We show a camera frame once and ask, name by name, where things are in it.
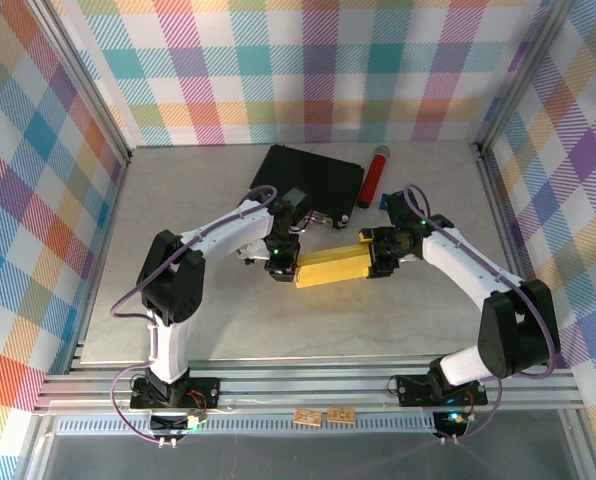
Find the yellow and white paper box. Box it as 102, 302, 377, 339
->
295, 242, 372, 291

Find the black connector box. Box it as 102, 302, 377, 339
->
435, 409, 472, 436
150, 410, 205, 436

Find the red microphone with grey head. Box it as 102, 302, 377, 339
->
356, 145, 392, 210

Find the black case with chrome handle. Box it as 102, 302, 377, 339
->
250, 144, 367, 232

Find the aluminium side rail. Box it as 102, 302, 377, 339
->
475, 147, 552, 369
67, 149, 133, 374

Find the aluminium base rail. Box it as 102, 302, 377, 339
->
32, 349, 585, 417

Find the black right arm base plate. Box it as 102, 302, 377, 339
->
395, 373, 489, 407

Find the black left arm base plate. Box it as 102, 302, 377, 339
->
129, 375, 223, 411

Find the white slotted cable duct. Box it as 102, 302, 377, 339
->
55, 417, 439, 437

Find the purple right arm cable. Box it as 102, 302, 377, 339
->
402, 183, 564, 446

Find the aluminium upright post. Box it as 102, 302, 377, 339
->
475, 0, 577, 157
26, 0, 133, 164

